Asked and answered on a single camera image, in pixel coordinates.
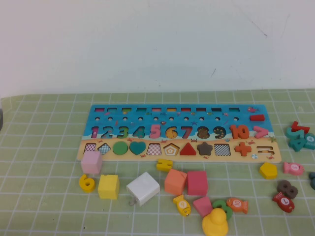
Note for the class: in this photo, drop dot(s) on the green wooden circle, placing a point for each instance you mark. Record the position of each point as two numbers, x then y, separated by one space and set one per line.
120 148

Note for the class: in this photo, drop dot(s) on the light pink wooden cube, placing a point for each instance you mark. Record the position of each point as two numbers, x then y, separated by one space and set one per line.
91 163

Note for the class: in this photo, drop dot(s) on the yellow wooden equals sign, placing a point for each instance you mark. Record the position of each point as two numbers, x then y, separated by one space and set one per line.
164 164

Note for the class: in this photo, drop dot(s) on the red wooden minus sign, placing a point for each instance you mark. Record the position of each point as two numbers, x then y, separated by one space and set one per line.
257 118

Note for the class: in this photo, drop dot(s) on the dark pink wooden cube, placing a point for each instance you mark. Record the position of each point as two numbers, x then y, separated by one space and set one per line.
197 184

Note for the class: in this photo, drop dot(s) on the yellow wooden pentagon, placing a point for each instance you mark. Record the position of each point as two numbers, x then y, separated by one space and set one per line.
268 170

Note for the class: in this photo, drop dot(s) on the pink trapezoid wooden block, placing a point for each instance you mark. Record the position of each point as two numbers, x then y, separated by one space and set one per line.
201 205

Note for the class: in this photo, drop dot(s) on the yellow wooden fish nine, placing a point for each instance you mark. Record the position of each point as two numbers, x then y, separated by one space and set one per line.
182 204

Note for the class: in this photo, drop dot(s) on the yellow wooden cube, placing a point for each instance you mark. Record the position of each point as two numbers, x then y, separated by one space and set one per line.
108 189

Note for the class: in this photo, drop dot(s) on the red wooden fish seven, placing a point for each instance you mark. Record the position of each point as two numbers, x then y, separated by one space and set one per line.
285 201

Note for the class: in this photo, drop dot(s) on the yellow wooden number six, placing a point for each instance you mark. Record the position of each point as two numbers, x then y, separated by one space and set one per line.
91 187

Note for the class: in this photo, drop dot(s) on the teal wooden number four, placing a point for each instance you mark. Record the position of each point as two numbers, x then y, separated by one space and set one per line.
296 145

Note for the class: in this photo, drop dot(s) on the red wooden number piece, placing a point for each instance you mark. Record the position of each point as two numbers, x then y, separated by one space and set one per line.
301 128

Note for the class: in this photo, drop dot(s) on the dark teal wooden piece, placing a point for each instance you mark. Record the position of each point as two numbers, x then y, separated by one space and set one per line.
312 180

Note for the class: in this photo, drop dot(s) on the teal wooden fish four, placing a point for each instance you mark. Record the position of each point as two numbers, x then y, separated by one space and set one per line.
310 138

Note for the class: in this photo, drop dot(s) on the pink wooden number five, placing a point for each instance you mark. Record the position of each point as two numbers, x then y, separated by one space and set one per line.
155 126

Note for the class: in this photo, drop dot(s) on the red wooden triangle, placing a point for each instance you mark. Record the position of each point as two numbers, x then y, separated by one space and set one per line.
188 150

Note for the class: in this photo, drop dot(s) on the teal wooden number five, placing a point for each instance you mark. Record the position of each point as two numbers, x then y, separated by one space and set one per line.
291 134

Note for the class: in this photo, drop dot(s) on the green checked tablecloth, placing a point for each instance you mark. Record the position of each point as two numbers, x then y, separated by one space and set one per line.
49 196

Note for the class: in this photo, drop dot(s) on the green wooden number three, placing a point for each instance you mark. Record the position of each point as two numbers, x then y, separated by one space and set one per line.
219 204

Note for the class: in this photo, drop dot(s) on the orange wooden fish ten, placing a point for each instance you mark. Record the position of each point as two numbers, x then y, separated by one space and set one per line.
237 204

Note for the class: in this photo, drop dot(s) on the brown wooden number eight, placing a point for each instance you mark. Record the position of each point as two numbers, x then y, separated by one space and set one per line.
288 188

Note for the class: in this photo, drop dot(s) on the pink wooden fish five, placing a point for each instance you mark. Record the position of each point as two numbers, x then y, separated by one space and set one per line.
294 168

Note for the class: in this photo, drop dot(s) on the yellow rubber duck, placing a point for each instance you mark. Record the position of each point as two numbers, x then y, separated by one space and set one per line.
215 223

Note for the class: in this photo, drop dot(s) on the orange wooden number ten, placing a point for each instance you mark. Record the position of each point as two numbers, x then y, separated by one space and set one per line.
233 132

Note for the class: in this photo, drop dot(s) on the pink wooden greater-than sign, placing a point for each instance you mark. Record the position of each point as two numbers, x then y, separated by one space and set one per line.
264 132

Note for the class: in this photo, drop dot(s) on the teal wooden heart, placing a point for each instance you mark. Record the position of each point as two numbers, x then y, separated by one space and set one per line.
137 147

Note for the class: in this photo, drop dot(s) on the brown wooden star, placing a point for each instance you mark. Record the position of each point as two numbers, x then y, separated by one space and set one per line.
204 148

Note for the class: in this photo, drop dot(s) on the orange wooden cube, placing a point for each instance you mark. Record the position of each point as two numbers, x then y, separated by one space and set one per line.
174 183

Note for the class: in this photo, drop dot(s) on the orange wooden plus sign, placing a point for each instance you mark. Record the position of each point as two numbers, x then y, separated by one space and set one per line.
242 148

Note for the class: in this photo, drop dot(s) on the blue number shape puzzle board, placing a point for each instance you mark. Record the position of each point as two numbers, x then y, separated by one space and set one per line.
177 123

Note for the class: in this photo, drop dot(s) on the white charger plug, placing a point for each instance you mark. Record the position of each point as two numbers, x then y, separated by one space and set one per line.
144 189

